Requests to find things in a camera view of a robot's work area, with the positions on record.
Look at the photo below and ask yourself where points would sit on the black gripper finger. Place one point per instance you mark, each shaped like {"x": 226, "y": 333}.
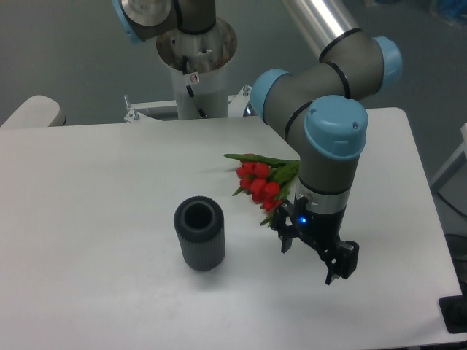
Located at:
{"x": 286, "y": 232}
{"x": 341, "y": 259}

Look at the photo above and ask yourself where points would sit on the white furniture at right edge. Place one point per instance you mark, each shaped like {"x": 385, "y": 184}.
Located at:
{"x": 449, "y": 168}

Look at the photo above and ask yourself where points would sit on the dark grey ribbed vase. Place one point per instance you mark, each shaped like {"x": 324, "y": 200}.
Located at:
{"x": 199, "y": 225}

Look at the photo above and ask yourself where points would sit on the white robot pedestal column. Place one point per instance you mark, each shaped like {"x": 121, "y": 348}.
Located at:
{"x": 198, "y": 64}

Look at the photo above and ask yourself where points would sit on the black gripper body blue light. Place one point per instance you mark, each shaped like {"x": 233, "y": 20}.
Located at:
{"x": 319, "y": 231}

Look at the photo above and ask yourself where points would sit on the red tulip bouquet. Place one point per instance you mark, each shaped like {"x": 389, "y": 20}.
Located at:
{"x": 268, "y": 180}

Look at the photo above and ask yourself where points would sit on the white metal base frame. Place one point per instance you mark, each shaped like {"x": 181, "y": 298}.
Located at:
{"x": 238, "y": 105}

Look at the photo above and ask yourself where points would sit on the black table cable grommet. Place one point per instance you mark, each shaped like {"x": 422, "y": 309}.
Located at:
{"x": 453, "y": 309}

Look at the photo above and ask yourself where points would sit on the beige chair armrest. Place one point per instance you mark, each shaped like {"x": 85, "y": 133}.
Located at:
{"x": 36, "y": 112}

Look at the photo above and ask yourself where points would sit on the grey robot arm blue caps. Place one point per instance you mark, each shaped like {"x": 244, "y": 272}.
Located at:
{"x": 318, "y": 113}

